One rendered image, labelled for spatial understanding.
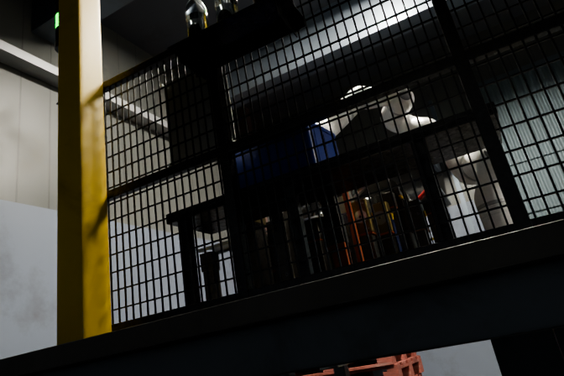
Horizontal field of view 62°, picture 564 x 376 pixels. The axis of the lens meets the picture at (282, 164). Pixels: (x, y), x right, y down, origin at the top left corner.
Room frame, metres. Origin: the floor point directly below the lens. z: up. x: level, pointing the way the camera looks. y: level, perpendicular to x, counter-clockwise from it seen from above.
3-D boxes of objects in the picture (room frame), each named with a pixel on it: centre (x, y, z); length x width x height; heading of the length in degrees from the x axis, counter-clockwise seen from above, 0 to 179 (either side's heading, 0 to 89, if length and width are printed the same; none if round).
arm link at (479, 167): (1.75, -0.77, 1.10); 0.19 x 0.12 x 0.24; 9
